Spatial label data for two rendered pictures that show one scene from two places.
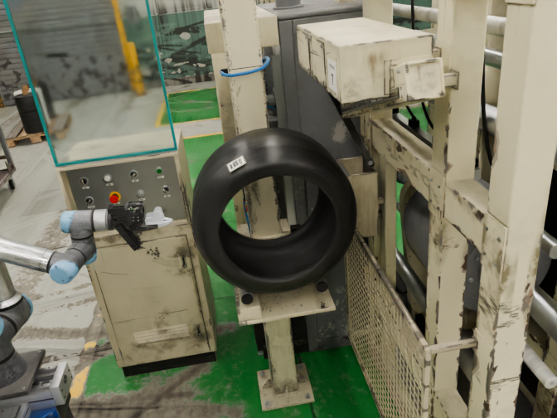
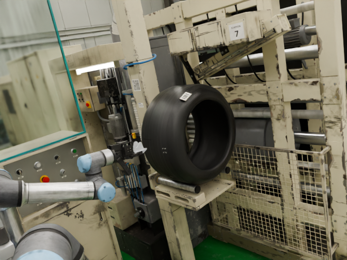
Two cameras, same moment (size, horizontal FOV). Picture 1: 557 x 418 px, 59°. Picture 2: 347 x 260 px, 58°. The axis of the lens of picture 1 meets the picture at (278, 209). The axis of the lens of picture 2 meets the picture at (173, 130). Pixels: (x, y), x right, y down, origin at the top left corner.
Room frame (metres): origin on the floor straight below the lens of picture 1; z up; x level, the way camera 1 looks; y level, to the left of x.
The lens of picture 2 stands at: (0.19, 1.14, 1.67)
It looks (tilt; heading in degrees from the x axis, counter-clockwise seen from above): 14 degrees down; 325
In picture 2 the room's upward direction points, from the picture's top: 12 degrees counter-clockwise
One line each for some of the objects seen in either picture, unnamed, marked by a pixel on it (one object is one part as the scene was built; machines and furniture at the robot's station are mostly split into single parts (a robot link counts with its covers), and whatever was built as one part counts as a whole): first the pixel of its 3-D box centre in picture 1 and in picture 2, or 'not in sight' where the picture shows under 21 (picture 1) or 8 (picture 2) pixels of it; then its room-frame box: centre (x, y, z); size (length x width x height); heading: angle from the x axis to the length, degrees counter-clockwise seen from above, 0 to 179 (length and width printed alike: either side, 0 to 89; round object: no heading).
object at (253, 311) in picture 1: (245, 286); (178, 193); (1.65, 0.17, 0.84); 0.36 x 0.09 x 0.06; 5
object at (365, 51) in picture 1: (352, 54); (216, 34); (1.56, -0.28, 1.71); 0.61 x 0.25 x 0.15; 5
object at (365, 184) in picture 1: (354, 197); (201, 131); (1.91, -0.33, 1.05); 0.20 x 0.15 x 0.30; 5
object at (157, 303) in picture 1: (149, 257); (63, 230); (2.32, 0.73, 0.63); 0.56 x 0.41 x 1.27; 95
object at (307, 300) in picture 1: (280, 289); (194, 189); (1.66, 0.03, 0.80); 0.37 x 0.36 x 0.02; 95
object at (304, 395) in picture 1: (284, 383); not in sight; (1.91, 0.07, 0.02); 0.27 x 0.27 x 0.04; 5
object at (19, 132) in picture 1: (35, 109); not in sight; (7.77, 3.62, 0.38); 1.20 x 0.80 x 0.76; 13
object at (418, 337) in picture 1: (377, 340); (257, 194); (1.46, -0.32, 0.65); 0.90 x 0.02 x 0.70; 5
